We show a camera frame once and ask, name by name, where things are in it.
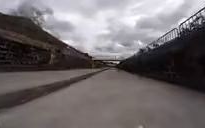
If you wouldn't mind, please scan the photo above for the earth hillside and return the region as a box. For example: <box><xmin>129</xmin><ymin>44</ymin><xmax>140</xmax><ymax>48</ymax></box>
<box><xmin>0</xmin><ymin>8</ymin><xmax>92</xmax><ymax>60</ymax></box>

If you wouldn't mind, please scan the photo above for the bridge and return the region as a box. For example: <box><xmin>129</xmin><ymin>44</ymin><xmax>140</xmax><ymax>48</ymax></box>
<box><xmin>92</xmin><ymin>57</ymin><xmax>123</xmax><ymax>68</ymax></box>

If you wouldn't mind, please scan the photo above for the dark stone wall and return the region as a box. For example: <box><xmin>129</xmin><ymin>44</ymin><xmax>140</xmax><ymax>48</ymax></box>
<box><xmin>0</xmin><ymin>34</ymin><xmax>95</xmax><ymax>73</ymax></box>

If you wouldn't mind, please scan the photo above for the dark gutter strip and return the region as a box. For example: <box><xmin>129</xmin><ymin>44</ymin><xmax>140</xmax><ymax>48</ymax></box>
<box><xmin>0</xmin><ymin>67</ymin><xmax>110</xmax><ymax>111</ymax></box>

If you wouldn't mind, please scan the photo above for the dark tall wall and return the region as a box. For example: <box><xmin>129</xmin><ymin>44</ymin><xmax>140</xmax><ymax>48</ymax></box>
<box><xmin>116</xmin><ymin>21</ymin><xmax>205</xmax><ymax>96</ymax></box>

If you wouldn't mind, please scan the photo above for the metal railing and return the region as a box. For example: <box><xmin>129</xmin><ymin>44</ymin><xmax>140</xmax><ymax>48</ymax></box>
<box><xmin>134</xmin><ymin>1</ymin><xmax>205</xmax><ymax>56</ymax></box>

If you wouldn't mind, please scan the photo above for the blurred tree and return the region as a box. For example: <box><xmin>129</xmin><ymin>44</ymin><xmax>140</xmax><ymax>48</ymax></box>
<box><xmin>12</xmin><ymin>2</ymin><xmax>55</xmax><ymax>28</ymax></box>

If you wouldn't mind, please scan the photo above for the grey concrete road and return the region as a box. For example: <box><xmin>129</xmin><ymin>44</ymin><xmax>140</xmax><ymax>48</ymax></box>
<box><xmin>0</xmin><ymin>67</ymin><xmax>205</xmax><ymax>128</ymax></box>

